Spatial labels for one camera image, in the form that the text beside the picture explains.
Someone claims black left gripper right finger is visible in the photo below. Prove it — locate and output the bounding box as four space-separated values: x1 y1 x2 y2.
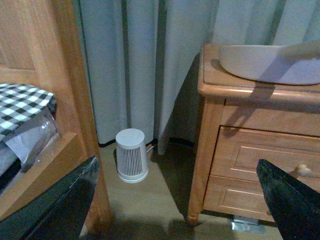
256 159 320 240

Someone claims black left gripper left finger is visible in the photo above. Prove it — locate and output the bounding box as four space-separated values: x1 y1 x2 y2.
0 156 100 240

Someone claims beige plastic dustpan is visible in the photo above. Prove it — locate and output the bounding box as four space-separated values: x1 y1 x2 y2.
218 39 320 86

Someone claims white cylindrical trash bin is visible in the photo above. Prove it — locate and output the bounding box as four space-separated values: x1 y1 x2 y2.
115 128 149 184

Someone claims round wooden drawer knob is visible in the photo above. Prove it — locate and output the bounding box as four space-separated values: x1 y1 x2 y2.
290 164 312 178

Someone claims clear plastic mattress cover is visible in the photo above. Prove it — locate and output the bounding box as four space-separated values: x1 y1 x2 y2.
0 108 58 175

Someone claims wooden nightstand with drawers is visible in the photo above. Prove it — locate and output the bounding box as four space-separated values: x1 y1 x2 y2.
187 43 320 225

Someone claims black white checkered bedsheet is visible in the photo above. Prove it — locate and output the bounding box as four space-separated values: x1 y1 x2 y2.
0 83 56 140

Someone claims light blue curtain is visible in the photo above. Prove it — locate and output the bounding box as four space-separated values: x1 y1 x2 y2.
73 0 320 154

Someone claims metal floor bracket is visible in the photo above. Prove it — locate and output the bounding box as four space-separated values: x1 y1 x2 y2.
229 215 266 234

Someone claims wooden bed frame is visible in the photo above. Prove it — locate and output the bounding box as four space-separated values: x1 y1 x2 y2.
0 0 115 240

